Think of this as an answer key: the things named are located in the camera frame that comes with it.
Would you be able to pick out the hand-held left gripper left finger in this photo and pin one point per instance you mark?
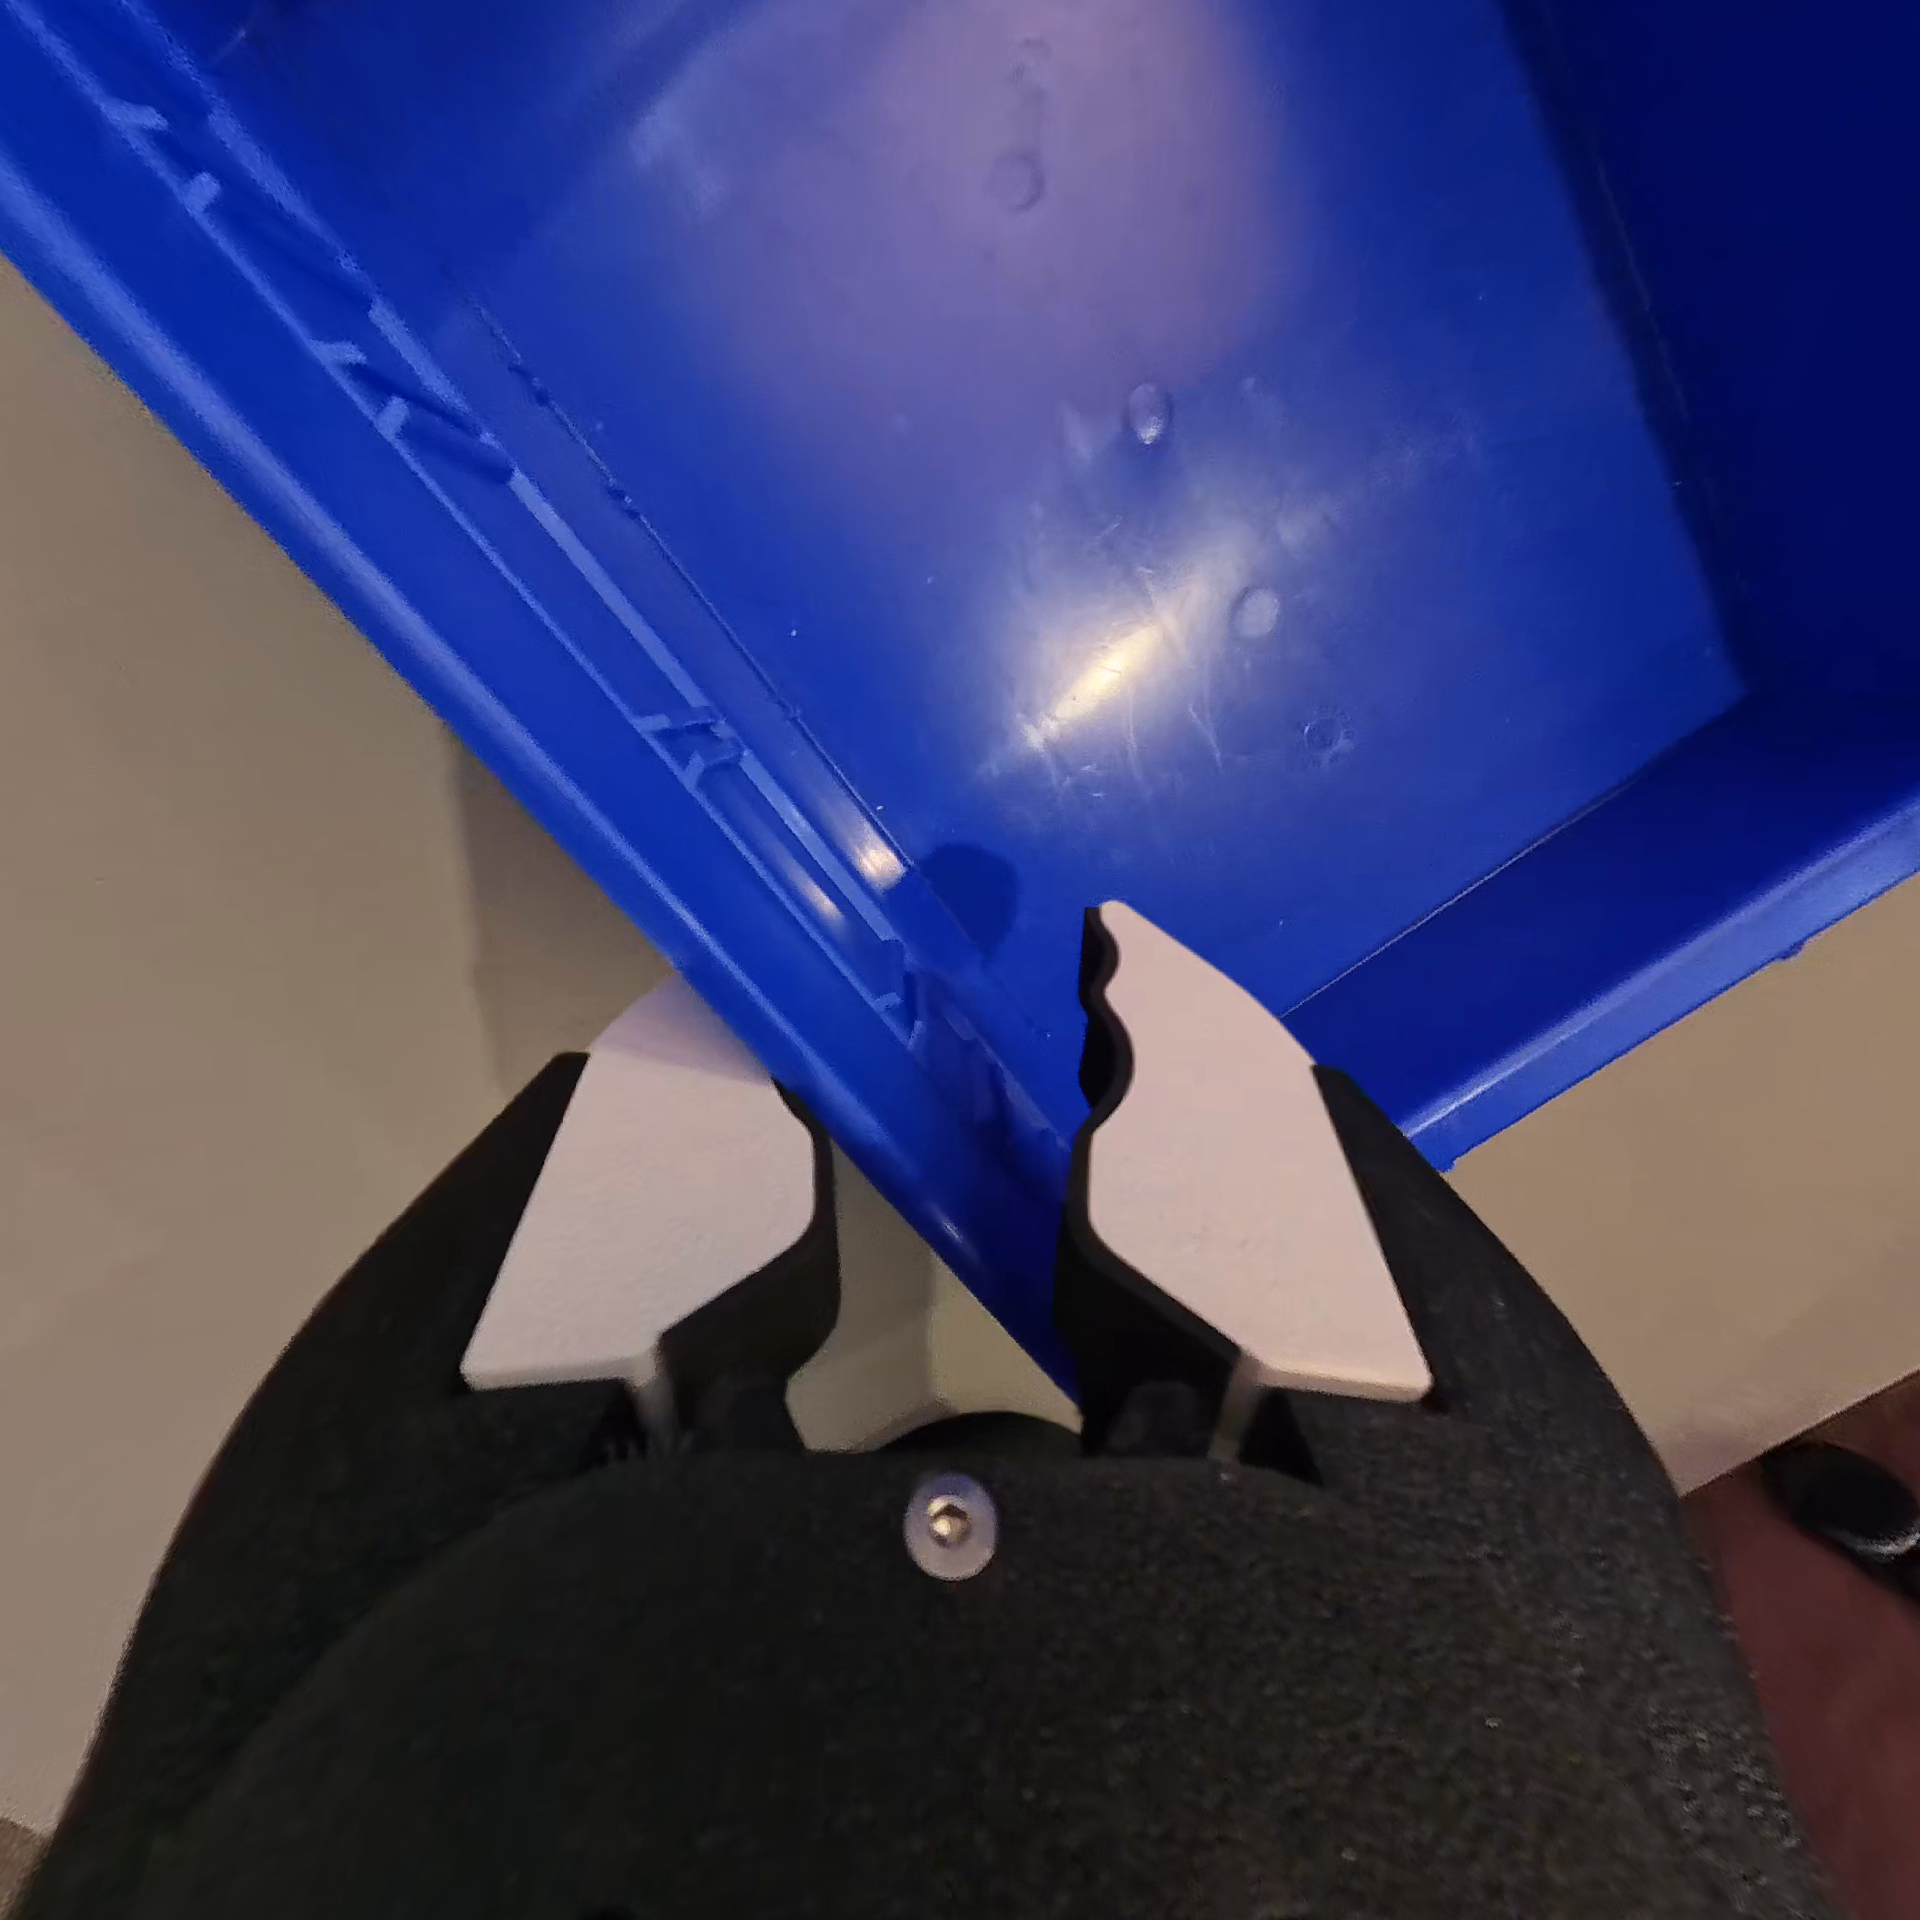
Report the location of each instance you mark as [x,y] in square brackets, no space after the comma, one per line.
[631,1216]

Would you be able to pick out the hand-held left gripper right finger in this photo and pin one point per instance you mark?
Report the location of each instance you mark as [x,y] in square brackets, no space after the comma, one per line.
[1247,1201]

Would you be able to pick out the blue plastic bin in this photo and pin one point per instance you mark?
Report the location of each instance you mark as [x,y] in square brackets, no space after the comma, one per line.
[1200,451]

